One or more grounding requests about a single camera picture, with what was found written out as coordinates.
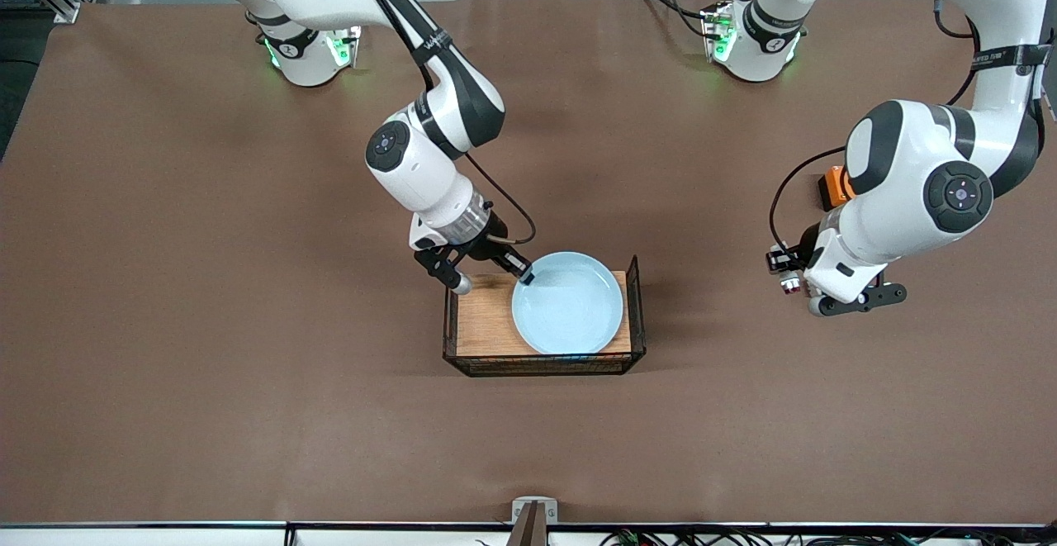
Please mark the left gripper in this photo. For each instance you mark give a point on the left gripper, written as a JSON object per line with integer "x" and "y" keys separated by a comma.
{"x": 807, "y": 250}

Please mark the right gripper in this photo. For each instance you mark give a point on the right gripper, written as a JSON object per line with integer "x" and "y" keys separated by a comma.
{"x": 493, "y": 247}

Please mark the red push button switch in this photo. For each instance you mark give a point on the red push button switch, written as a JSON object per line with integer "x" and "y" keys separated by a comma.
{"x": 791, "y": 285}

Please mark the light blue round plate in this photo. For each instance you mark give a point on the light blue round plate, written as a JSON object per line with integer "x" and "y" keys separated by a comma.
{"x": 574, "y": 306}

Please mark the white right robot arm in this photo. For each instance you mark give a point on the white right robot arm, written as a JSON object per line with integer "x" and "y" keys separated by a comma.
{"x": 417, "y": 178}

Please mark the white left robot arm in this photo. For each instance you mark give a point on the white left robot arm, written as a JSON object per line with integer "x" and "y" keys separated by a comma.
{"x": 908, "y": 174}

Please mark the orange block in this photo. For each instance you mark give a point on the orange block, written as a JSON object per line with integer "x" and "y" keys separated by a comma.
{"x": 834, "y": 187}

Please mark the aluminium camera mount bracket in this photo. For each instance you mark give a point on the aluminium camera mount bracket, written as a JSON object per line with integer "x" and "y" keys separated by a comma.
{"x": 533, "y": 521}

